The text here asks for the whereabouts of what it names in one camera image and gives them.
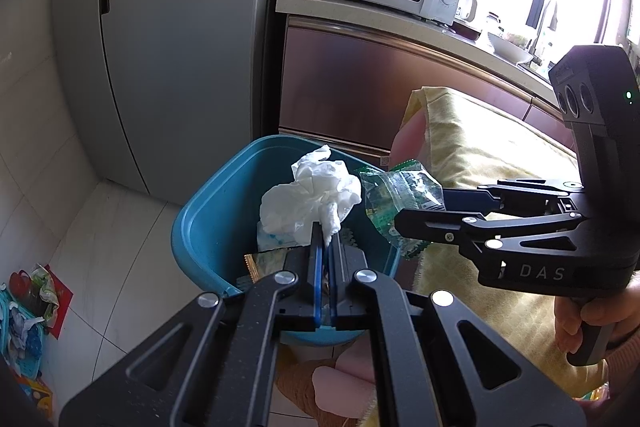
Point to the green snack wrapper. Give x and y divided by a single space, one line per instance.
395 192

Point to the white tissue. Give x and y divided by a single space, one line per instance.
310 192

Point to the pink and brown plush cloth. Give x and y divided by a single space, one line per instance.
330 382

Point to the brown snack wrapper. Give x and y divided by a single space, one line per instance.
260 267

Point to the kitchen counter with brown cabinets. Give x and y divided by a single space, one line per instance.
350 82

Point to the blue trash bin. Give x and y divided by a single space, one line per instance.
215 217

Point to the blue patterned plastic bag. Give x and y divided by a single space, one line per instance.
25 342

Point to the yellow patterned tablecloth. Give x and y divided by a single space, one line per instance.
500 142

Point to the grey refrigerator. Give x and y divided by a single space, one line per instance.
175 32

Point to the white ceramic bowl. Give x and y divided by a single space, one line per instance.
507 49

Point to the person's right hand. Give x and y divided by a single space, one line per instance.
567 327

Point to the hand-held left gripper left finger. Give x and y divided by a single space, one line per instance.
318 282

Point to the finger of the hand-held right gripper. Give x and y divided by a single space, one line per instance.
500 197
435 224

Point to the colourful printed box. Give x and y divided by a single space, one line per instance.
37 399

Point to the pink cushion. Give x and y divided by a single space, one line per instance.
407 142

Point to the blue dotted tissue packet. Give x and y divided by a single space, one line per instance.
272 242

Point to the dark round lidded container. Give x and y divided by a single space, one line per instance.
467 31

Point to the glass kettle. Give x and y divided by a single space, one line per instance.
467 4

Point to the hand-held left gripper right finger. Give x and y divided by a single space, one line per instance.
336 287

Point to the person's right forearm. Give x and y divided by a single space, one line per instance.
625 344

